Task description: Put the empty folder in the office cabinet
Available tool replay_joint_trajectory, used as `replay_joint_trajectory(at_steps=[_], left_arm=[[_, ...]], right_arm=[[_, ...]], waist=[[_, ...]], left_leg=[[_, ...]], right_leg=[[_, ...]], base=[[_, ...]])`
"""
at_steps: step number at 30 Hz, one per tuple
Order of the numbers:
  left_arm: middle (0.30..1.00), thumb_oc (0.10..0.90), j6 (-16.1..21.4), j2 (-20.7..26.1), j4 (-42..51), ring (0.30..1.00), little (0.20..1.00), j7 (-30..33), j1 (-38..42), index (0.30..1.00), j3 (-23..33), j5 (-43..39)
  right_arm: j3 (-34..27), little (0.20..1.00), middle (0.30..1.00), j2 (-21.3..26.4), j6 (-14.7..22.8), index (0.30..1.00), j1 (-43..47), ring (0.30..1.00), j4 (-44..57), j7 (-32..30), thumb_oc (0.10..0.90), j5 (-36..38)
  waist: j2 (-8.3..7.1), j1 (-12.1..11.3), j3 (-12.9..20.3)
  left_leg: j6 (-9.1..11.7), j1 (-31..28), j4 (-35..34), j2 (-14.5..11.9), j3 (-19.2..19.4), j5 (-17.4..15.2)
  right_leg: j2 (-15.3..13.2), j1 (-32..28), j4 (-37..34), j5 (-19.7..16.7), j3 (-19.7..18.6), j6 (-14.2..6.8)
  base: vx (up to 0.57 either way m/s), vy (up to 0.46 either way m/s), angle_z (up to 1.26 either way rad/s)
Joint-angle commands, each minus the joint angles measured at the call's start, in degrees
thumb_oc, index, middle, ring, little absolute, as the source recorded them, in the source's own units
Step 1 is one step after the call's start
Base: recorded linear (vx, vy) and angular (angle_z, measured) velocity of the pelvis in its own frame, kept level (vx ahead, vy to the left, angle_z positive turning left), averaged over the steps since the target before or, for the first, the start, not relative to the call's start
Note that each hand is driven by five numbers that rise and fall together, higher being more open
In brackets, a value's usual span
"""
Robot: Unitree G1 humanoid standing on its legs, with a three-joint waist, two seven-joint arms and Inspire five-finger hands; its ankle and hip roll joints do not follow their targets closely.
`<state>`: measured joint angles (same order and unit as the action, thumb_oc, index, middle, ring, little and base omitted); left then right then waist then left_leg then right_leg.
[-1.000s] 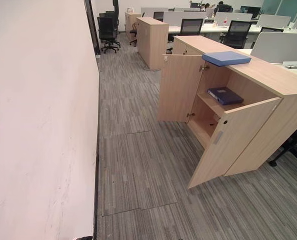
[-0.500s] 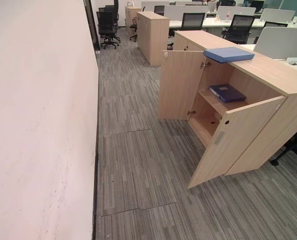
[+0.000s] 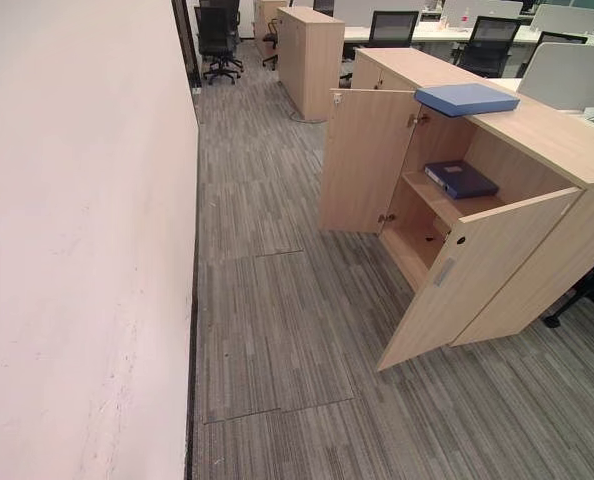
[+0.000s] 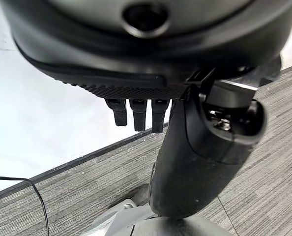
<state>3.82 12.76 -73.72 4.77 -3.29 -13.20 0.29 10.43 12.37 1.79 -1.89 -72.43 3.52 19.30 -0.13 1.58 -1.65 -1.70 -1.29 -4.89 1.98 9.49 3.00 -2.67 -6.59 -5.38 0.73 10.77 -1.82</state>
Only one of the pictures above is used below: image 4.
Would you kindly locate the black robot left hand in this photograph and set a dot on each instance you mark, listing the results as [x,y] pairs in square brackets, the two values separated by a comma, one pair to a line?
[116,59]

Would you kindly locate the black baseboard strip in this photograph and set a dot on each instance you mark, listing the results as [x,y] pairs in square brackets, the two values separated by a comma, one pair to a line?
[69,163]

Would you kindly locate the silver robot leg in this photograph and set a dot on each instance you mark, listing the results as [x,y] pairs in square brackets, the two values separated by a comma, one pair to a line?
[146,221]

